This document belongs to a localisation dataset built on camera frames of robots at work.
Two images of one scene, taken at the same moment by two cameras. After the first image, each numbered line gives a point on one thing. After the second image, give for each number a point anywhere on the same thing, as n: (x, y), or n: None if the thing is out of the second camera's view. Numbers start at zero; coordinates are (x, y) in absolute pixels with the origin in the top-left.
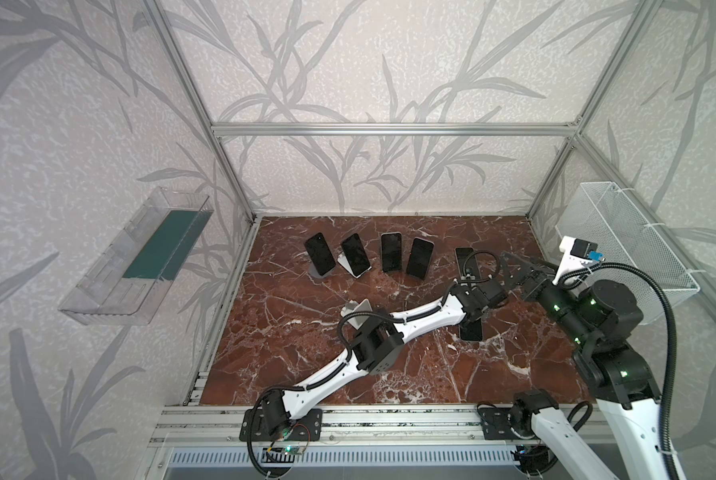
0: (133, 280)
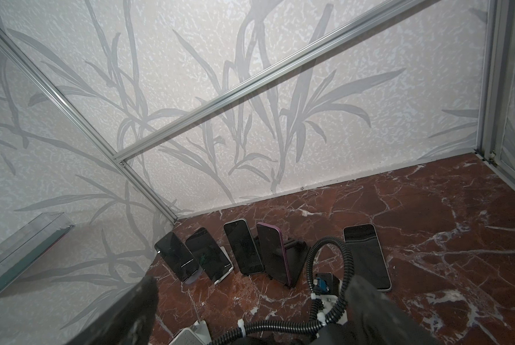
0: (7, 261)
